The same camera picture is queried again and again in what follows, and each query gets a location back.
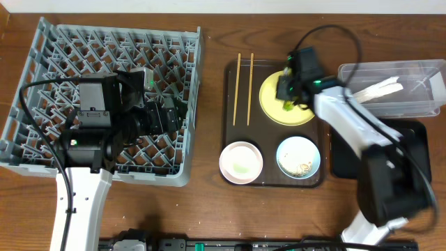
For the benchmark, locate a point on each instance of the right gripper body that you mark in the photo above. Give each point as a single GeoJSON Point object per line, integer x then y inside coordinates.
{"type": "Point", "coordinates": [286, 87]}

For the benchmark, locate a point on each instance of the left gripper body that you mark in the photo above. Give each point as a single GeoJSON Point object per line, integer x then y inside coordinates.
{"type": "Point", "coordinates": [149, 123]}

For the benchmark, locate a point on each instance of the green snack wrapper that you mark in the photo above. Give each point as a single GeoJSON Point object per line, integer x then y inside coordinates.
{"type": "Point", "coordinates": [288, 105]}

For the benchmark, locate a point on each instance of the wooden chopstick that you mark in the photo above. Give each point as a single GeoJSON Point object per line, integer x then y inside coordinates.
{"type": "Point", "coordinates": [235, 105]}
{"type": "Point", "coordinates": [251, 67]}

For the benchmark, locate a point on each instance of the light blue bowl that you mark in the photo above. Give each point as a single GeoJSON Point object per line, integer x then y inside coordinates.
{"type": "Point", "coordinates": [303, 146]}

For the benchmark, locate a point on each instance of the food scraps rice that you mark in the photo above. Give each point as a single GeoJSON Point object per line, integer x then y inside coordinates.
{"type": "Point", "coordinates": [295, 164]}

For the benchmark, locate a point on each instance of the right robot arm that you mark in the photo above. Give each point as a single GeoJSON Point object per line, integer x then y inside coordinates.
{"type": "Point", "coordinates": [391, 185]}

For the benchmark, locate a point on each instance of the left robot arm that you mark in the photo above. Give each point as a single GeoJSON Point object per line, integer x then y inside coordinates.
{"type": "Point", "coordinates": [113, 114]}

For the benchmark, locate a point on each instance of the black waste tray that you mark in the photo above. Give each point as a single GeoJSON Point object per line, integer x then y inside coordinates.
{"type": "Point", "coordinates": [345, 163]}

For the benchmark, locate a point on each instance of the yellow plate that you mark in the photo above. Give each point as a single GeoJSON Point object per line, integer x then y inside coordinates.
{"type": "Point", "coordinates": [274, 108]}

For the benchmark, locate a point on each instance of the dark brown serving tray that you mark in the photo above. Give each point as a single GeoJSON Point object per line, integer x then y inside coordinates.
{"type": "Point", "coordinates": [263, 132]}

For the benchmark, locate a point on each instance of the white bowl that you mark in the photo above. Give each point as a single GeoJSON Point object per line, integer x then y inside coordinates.
{"type": "Point", "coordinates": [241, 163]}

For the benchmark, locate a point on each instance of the clear plastic bin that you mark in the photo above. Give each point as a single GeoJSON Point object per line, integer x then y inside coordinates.
{"type": "Point", "coordinates": [423, 87]}

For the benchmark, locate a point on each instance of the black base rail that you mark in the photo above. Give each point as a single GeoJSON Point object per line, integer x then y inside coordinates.
{"type": "Point", "coordinates": [134, 239]}

